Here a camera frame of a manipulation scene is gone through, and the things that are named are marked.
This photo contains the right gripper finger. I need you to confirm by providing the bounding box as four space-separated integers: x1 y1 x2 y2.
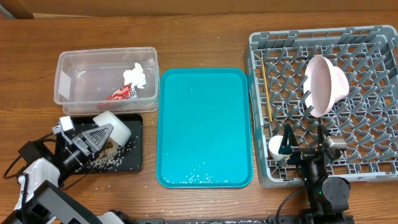
278 124 299 155
317 124 331 145

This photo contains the white cup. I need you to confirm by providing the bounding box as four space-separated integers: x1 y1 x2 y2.
268 135 290 161

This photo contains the grey bowl with food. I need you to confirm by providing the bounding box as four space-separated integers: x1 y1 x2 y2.
93 111 131 146

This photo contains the wooden chopstick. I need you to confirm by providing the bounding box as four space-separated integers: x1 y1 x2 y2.
261 56 273 123

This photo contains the white round plate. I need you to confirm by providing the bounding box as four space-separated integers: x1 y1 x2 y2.
303 55 336 118

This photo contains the red snack wrapper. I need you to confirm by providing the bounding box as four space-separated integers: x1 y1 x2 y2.
107 83 137 100

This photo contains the white tissue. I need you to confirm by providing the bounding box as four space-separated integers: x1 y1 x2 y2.
123 62 146 89

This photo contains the pink bowl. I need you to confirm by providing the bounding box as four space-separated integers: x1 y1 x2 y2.
334 66 349 103

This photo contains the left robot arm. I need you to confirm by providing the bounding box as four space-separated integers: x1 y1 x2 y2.
4 121 137 224

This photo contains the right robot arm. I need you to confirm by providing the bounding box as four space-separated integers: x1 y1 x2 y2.
275 124 354 223

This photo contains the grey dishwasher rack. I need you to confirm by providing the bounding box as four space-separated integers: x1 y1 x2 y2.
244 25 397 188

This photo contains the spilled rice and food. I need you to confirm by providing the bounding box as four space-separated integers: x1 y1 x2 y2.
90 140 136 173

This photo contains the black plastic tray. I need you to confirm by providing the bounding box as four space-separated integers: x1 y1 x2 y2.
55 114 143 175

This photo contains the clear plastic bin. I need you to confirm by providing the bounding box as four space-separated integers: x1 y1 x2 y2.
53 47 160 115

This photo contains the teal serving tray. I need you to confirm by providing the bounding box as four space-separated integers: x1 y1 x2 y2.
156 68 254 189

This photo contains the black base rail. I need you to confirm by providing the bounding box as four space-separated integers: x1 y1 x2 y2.
133 215 355 224

